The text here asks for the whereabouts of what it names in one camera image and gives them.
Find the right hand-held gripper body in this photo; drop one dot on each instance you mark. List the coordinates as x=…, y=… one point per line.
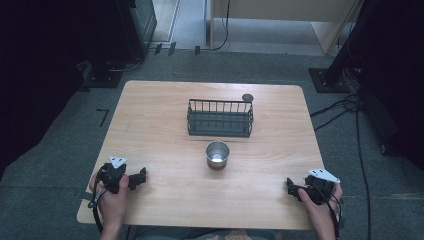
x=320, y=186

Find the black equipment cabinet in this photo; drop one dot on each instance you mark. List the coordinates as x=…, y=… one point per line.
x=136, y=26

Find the small dark round lid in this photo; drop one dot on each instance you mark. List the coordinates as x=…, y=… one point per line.
x=247, y=97

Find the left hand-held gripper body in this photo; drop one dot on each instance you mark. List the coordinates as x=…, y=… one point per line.
x=113, y=173

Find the black metal stand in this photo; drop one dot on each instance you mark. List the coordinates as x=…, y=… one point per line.
x=336, y=63

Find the black tape strip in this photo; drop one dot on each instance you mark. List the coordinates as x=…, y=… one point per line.
x=172, y=48
x=158, y=48

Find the person's left hand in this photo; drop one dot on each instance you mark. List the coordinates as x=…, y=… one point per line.
x=111, y=203

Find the metal cup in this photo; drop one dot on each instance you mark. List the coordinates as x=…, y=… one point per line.
x=217, y=155

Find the black stand base plate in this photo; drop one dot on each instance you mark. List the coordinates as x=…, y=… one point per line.
x=101, y=78

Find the light wooden cabinet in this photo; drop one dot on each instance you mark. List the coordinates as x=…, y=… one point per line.
x=283, y=16

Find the black corner tape mark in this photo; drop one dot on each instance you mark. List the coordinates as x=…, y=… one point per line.
x=104, y=115

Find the dark curtain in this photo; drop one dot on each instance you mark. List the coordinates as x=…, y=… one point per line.
x=396, y=73
x=36, y=76

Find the person's right hand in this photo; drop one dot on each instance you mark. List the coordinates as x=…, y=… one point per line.
x=320, y=213

